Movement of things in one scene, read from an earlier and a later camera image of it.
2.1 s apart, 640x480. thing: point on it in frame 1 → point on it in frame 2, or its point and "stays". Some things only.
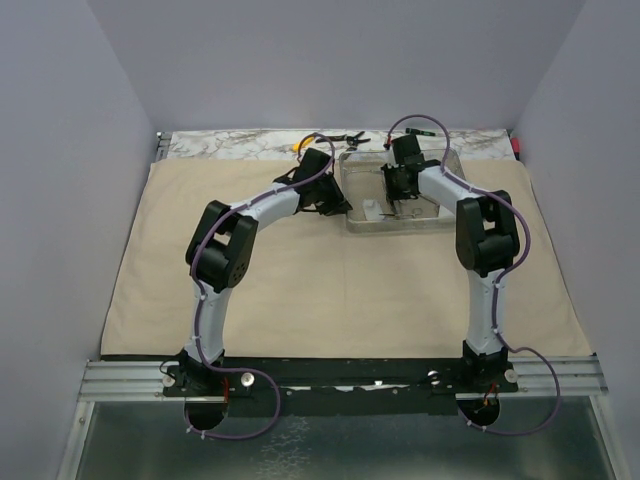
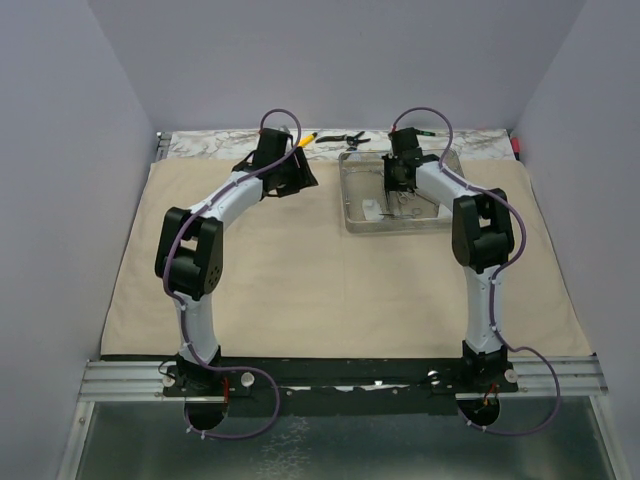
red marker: (516, 145) stays
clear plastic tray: (368, 207) stays
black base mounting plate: (313, 386) stays
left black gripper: (336, 204) → (302, 175)
